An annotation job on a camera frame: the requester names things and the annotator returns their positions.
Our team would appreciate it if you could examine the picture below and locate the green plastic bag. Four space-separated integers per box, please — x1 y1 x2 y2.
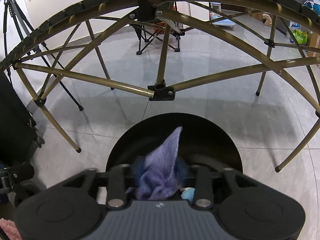
291 29 309 44

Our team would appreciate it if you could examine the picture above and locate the blue gift bag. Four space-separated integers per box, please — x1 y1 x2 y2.
304 1 320 11

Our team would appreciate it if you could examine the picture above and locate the clear plastic jar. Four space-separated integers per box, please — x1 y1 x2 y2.
210 2 222 20

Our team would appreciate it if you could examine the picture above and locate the folding slatted table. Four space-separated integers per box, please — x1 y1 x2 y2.
0 0 320 173

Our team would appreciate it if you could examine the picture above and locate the light blue plush toy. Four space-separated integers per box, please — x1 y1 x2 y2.
180 188 195 201

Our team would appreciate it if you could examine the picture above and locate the black folding chair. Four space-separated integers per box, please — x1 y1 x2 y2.
130 1 185 55

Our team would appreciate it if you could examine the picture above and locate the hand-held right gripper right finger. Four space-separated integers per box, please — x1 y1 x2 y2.
191 166 258 208

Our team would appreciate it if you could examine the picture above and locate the black suitcase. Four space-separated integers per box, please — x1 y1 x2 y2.
0 72 45 165

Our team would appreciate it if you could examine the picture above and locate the large taped cardboard box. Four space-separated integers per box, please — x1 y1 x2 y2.
306 30 320 55

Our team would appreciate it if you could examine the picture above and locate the purple knit cloth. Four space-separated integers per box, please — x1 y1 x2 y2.
125 126 188 200

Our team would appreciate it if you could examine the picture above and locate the black camera tripod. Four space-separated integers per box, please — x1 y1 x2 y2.
2 0 84 112

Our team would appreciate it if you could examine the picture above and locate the black round bin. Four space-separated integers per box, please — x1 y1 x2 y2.
105 112 243 201

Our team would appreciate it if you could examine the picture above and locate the brown plush toy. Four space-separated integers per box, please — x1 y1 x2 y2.
262 12 273 27

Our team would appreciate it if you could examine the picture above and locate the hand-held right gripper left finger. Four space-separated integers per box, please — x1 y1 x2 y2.
62 164 133 209

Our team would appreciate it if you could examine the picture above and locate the pale floor tray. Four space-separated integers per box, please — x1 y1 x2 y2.
212 17 237 32

